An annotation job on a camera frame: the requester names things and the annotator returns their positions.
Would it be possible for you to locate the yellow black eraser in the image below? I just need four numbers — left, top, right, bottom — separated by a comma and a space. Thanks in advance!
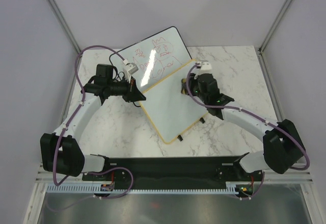
181, 78, 188, 95

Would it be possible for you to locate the yellow framed whiteboard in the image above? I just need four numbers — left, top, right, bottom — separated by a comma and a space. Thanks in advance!
140, 60, 208, 144

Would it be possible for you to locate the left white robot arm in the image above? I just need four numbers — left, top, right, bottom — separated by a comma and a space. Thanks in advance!
40, 63, 146, 180

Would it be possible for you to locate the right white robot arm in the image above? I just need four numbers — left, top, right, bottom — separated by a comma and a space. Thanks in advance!
181, 73, 310, 180

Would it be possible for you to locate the black framed whiteboard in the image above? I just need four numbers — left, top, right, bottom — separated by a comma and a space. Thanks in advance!
109, 26, 192, 92

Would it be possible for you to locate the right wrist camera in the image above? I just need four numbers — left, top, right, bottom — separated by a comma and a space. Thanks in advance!
196, 61, 212, 73

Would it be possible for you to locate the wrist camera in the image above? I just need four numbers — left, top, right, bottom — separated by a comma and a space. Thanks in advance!
196, 61, 212, 73
123, 63, 139, 75

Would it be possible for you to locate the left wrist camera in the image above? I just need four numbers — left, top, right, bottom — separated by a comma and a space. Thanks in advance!
123, 63, 139, 75

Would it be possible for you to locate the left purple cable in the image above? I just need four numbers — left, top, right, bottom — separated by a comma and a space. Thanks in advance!
47, 45, 134, 212

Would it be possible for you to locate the purple cable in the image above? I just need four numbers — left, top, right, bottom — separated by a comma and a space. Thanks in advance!
47, 45, 134, 212
185, 63, 311, 171

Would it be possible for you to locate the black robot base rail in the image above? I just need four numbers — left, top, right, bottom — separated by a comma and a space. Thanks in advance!
83, 156, 262, 189

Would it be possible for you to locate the aluminium front rail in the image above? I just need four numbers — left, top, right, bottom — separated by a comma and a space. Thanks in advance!
264, 172, 313, 184

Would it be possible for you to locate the white slotted cable duct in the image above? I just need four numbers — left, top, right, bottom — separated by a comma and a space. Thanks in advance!
46, 183, 239, 195

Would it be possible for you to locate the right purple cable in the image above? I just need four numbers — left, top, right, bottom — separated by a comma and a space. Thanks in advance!
185, 63, 311, 171

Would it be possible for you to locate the left aluminium frame post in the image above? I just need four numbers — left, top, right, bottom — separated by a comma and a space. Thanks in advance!
46, 0, 81, 53

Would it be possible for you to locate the aluminium frame post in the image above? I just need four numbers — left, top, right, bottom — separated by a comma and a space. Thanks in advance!
46, 0, 81, 53
257, 0, 294, 56

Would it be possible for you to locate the right aluminium frame post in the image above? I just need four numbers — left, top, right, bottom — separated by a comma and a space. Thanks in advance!
257, 0, 294, 56

